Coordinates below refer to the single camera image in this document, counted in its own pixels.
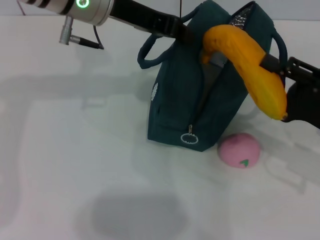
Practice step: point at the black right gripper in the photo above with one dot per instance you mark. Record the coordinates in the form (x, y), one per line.
(305, 107)

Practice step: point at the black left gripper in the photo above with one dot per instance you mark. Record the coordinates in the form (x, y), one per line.
(142, 16)

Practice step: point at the yellow banana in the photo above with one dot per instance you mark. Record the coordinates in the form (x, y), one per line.
(250, 55)

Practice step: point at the dark teal lunch bag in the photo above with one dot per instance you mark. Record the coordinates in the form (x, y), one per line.
(180, 100)

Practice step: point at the pink toy peach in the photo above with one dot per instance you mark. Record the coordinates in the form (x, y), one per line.
(237, 150)

